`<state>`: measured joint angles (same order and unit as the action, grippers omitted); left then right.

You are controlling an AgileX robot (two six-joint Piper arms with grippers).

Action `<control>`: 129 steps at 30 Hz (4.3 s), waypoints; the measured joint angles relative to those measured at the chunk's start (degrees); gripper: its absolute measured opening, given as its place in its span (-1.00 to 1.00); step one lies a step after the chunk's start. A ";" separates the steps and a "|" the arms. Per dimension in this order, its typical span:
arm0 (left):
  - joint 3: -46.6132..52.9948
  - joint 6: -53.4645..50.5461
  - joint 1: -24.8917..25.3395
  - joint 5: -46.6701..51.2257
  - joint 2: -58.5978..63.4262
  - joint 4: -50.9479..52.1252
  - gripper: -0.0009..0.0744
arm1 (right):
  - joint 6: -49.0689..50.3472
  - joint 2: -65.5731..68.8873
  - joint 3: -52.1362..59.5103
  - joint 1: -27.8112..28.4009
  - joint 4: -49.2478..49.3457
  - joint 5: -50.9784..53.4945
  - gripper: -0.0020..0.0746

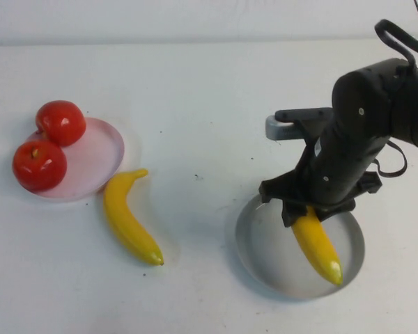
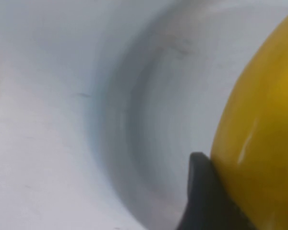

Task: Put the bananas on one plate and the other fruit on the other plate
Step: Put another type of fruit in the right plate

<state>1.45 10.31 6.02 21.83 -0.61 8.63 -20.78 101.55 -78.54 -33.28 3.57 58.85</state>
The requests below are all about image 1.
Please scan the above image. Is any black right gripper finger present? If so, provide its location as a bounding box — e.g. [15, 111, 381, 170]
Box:
[315, 200, 356, 223]
[281, 203, 311, 229]

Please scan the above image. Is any thin black right gripper wire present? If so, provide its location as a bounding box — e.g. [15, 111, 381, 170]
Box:
[374, 138, 409, 178]

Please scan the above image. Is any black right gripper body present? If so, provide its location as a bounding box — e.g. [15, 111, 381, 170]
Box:
[259, 170, 382, 207]

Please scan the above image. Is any pink round plate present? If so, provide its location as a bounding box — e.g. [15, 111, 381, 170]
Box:
[27, 117, 125, 204]

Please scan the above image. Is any yellow plastic banana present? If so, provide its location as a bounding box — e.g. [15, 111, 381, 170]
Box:
[103, 168, 165, 268]
[291, 205, 344, 287]

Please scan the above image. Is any red plastic apple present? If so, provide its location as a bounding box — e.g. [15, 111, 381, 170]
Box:
[35, 100, 87, 148]
[12, 139, 68, 192]

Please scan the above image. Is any grey round plate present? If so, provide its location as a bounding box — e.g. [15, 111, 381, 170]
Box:
[235, 194, 366, 299]

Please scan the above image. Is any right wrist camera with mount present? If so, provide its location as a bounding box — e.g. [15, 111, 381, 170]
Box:
[264, 108, 334, 143]

